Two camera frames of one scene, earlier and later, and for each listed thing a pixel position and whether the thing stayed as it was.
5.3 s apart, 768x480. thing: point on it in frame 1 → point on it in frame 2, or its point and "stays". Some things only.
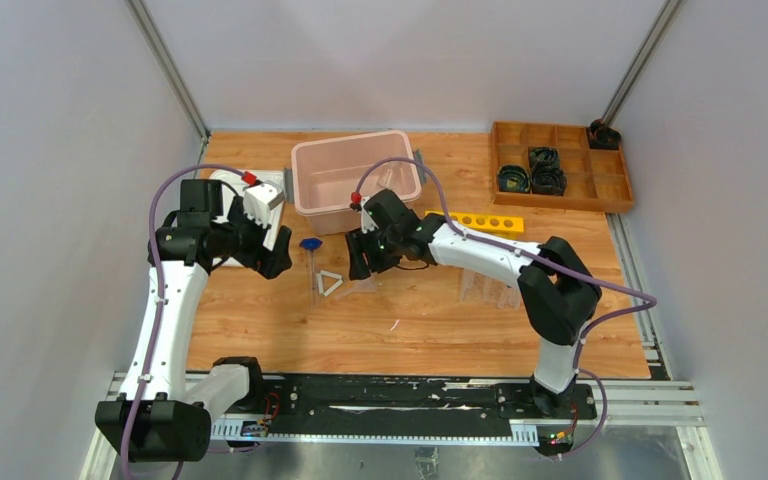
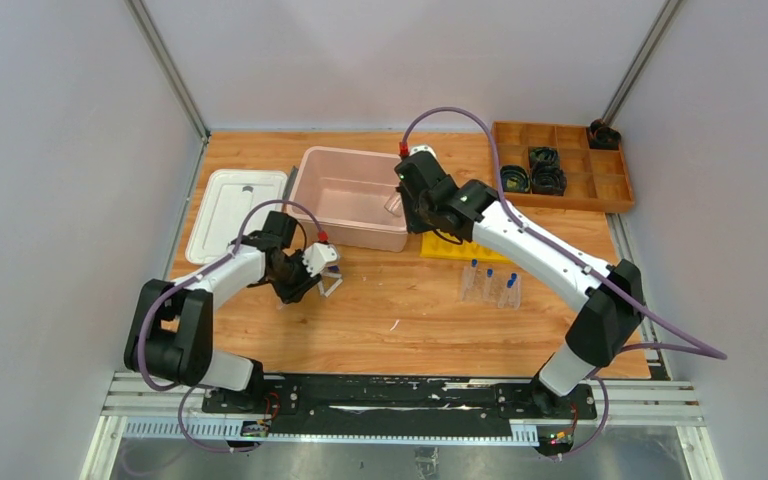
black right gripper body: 394,239 → 417,214
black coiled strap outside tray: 602,136 stays
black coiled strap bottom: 548,178 stays
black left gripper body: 272,255 → 300,282
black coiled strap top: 543,153 stays
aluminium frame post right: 668,13 stays
